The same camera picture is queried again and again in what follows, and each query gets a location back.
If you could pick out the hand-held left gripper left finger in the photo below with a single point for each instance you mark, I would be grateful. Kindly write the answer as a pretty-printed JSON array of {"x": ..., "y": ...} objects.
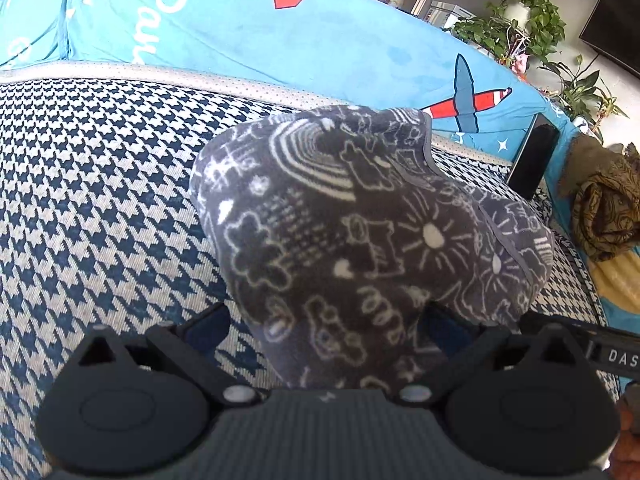
[{"x": 207, "y": 326}]

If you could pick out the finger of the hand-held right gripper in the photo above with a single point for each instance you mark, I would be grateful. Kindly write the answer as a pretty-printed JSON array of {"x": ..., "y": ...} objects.
[{"x": 555, "y": 322}]

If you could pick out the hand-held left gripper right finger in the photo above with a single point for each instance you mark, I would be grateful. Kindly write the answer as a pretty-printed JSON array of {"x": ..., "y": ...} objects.
[{"x": 442, "y": 329}]

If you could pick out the grey patterned fleece jacket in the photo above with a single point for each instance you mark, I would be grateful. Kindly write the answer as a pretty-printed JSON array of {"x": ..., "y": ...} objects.
[{"x": 360, "y": 250}]

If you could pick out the person's right hand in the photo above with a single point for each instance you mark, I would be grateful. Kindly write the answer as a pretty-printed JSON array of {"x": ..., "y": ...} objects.
[{"x": 631, "y": 435}]

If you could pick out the brown patterned cloth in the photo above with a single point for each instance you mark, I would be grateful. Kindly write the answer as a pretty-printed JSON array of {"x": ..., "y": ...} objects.
[{"x": 605, "y": 200}]

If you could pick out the black smartphone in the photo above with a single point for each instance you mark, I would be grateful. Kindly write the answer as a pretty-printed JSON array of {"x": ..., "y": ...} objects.
[{"x": 532, "y": 160}]

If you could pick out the houndstooth sofa seat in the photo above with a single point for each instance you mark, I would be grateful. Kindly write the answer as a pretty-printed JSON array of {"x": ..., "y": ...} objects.
[{"x": 100, "y": 185}]

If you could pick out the slender-leaf potted plant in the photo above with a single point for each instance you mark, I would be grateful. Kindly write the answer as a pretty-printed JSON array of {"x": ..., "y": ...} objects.
[{"x": 582, "y": 92}]

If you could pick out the pothos plant in white pot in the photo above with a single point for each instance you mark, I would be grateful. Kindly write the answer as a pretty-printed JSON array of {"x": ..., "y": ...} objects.
[{"x": 515, "y": 25}]

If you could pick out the blue printed sofa cover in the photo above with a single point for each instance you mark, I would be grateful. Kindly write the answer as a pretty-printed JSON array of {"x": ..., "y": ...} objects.
[{"x": 300, "y": 35}]

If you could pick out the black television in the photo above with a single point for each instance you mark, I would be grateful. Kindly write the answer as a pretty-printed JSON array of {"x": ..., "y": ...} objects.
[{"x": 617, "y": 20}]

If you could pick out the white appliance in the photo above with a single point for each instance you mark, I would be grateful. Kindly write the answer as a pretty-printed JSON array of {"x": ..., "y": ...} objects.
[{"x": 450, "y": 15}]

